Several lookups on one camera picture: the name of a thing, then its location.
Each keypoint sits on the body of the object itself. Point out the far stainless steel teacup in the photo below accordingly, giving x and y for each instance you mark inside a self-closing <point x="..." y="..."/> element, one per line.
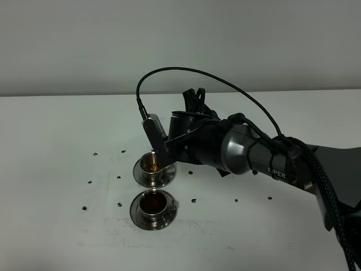
<point x="152" y="172"/>

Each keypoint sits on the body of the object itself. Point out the stainless steel saucer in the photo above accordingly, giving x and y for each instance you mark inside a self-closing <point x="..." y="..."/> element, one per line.
<point x="136" y="175"/>
<point x="143" y="223"/>

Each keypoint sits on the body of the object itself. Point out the stainless steel teacup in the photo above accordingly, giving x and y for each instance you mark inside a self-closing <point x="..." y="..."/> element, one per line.
<point x="156" y="205"/>
<point x="152" y="172"/>

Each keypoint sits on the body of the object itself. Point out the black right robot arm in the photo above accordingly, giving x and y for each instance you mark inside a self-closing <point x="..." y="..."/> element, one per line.
<point x="235" y="145"/>

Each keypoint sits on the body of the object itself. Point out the near stainless steel teacup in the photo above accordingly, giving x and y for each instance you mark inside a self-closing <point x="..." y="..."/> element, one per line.
<point x="156" y="205"/>

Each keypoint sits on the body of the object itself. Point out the near stainless steel saucer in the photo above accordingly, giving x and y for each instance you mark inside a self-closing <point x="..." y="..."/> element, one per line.
<point x="143" y="223"/>

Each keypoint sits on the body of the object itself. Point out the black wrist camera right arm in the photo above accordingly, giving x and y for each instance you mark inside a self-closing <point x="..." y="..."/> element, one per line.
<point x="157" y="137"/>

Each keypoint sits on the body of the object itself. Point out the far stainless steel saucer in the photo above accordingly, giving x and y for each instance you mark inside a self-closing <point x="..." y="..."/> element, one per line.
<point x="136" y="175"/>

